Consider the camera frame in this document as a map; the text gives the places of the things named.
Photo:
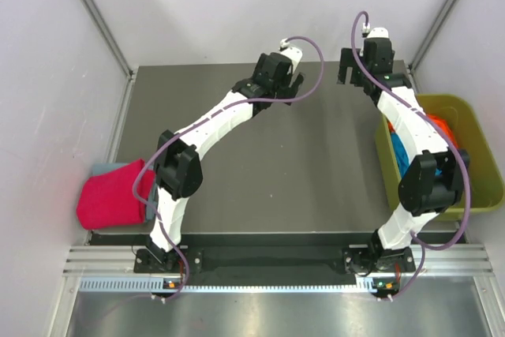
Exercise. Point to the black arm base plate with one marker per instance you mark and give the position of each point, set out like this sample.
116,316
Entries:
332,258

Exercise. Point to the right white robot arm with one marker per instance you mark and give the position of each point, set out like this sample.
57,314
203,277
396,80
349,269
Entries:
433,181

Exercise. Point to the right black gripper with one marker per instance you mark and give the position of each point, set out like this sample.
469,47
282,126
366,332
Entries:
346,61

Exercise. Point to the red folded t shirt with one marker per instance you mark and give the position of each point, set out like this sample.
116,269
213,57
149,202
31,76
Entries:
110,199

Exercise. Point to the grey folded t shirt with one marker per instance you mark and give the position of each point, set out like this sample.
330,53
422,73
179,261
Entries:
152,204

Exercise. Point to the slotted cable duct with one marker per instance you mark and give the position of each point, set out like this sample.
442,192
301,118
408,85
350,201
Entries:
168,286

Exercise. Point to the olive green plastic bin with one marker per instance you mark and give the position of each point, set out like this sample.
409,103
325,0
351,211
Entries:
486,183

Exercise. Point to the aluminium frame rail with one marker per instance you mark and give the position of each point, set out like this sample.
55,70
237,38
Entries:
458,261

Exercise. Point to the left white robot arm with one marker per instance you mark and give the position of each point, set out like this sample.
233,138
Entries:
174,173

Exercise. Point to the blue t shirt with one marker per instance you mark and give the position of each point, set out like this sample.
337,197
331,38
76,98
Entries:
401,156

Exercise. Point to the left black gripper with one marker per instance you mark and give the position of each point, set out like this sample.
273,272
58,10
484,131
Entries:
287,92

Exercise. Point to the orange t shirt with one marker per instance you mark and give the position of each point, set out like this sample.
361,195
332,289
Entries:
441,123

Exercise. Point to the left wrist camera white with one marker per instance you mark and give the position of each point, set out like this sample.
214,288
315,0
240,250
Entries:
290,51

